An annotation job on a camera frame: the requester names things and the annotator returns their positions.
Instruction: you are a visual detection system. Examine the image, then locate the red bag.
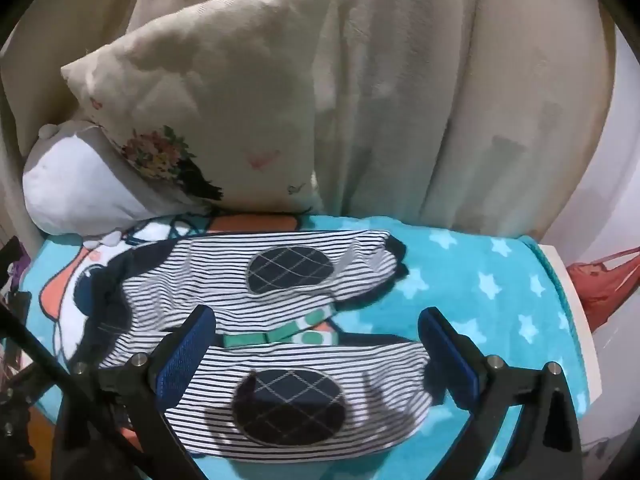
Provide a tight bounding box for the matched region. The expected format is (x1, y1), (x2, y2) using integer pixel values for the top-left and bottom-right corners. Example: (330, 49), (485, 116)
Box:
(565, 247), (640, 333)

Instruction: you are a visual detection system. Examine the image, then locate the black metal frame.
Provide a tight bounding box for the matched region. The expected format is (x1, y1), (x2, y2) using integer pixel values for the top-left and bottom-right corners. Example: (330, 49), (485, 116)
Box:
(0, 237), (166, 480)

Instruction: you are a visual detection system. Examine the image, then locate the white pillow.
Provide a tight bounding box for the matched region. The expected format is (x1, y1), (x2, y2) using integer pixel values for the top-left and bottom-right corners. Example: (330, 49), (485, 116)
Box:
(22, 122), (211, 250)

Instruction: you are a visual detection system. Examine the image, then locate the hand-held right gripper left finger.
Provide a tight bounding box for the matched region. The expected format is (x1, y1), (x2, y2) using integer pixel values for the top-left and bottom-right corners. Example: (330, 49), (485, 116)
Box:
(52, 305), (217, 480)

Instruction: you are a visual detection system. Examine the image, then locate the turquoise printed blanket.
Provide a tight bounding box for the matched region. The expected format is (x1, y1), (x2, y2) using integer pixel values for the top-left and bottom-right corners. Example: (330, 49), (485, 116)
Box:
(20, 214), (596, 480)

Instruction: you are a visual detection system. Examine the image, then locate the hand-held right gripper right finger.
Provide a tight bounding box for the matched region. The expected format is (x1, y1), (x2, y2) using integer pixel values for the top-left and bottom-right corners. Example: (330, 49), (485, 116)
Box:
(418, 308), (584, 480)

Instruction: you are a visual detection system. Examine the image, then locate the cream curtain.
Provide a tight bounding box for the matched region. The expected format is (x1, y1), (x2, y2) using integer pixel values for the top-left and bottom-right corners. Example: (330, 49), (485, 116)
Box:
(0, 0), (621, 256)

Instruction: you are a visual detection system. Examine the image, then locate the cream floral pillow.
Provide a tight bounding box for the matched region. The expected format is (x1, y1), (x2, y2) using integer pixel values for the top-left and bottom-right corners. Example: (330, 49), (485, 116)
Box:
(61, 0), (335, 213)

